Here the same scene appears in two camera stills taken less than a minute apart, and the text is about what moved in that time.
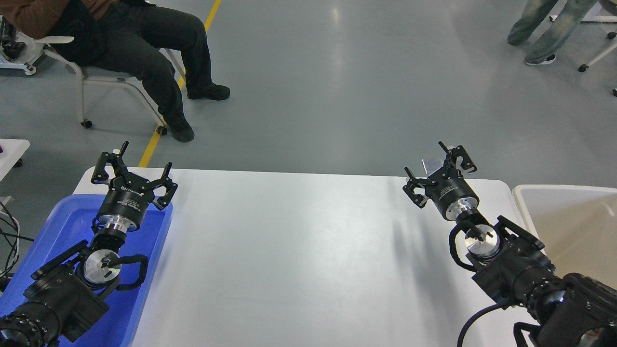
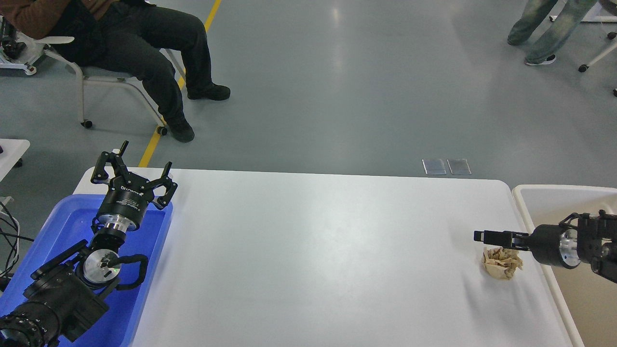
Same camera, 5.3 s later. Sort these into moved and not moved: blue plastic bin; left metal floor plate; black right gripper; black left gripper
Moved: black right gripper
Not moved: black left gripper; blue plastic bin; left metal floor plate
